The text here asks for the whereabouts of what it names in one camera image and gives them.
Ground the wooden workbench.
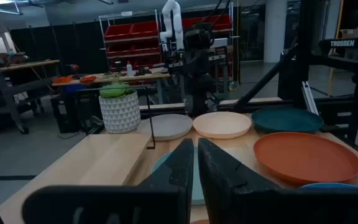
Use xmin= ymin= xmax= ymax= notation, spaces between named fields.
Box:
xmin=51 ymin=67 xmax=186 ymax=105

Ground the white round column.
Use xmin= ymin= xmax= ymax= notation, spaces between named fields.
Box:
xmin=263 ymin=0 xmax=288 ymax=63

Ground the grey plate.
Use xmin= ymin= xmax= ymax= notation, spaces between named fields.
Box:
xmin=137 ymin=113 xmax=194 ymax=142

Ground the silver aluminium bar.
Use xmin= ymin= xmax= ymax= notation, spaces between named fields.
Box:
xmin=301 ymin=81 xmax=319 ymax=116

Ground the potted succulent in white pot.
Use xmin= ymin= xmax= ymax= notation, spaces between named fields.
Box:
xmin=98 ymin=73 xmax=142 ymax=134

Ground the cardboard box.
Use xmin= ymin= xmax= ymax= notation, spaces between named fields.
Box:
xmin=339 ymin=27 xmax=358 ymax=40

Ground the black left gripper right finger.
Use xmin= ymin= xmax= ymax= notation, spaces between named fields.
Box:
xmin=197 ymin=138 xmax=358 ymax=224

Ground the grey workbench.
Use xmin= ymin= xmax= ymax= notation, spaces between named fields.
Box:
xmin=0 ymin=58 xmax=61 ymax=136

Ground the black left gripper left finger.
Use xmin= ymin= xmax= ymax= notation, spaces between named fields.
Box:
xmin=22 ymin=138 xmax=195 ymax=224

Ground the dark teal plate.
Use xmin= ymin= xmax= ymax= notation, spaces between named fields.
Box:
xmin=251 ymin=107 xmax=325 ymax=134

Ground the black metal rig frame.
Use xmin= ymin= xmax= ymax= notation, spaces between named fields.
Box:
xmin=228 ymin=0 xmax=358 ymax=164

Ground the cream plate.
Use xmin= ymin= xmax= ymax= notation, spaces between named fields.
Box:
xmin=192 ymin=111 xmax=252 ymax=140

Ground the yellow vertical pole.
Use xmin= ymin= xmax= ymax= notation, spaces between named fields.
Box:
xmin=328 ymin=0 xmax=344 ymax=97

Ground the orange plate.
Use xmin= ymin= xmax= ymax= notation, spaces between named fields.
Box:
xmin=253 ymin=131 xmax=358 ymax=187

